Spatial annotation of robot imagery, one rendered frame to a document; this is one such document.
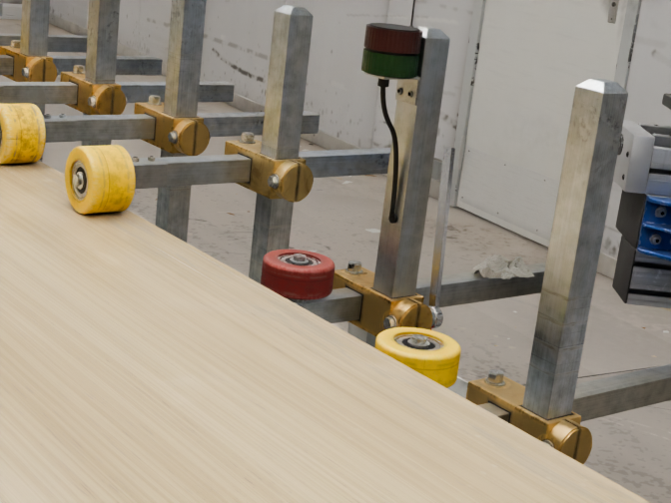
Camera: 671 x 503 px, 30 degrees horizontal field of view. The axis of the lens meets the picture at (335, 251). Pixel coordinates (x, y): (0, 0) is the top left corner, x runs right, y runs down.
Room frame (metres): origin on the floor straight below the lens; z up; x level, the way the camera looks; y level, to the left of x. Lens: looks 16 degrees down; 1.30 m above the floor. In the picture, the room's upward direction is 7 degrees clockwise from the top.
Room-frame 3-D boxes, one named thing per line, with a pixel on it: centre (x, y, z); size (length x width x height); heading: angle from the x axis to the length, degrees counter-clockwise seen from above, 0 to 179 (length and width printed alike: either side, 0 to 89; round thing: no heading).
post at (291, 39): (1.55, 0.08, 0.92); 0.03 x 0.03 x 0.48; 39
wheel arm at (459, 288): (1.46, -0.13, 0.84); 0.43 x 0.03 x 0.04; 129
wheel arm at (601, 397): (1.23, -0.24, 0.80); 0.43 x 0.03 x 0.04; 129
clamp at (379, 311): (1.37, -0.06, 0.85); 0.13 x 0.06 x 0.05; 39
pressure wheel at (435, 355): (1.10, -0.09, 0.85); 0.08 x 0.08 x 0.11
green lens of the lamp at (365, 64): (1.33, -0.03, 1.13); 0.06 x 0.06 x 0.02
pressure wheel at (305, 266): (1.32, 0.04, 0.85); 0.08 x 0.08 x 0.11
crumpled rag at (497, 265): (1.52, -0.21, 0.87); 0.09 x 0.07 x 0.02; 129
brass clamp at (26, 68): (2.16, 0.57, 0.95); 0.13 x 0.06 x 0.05; 39
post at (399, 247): (1.36, -0.07, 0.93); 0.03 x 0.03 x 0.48; 39
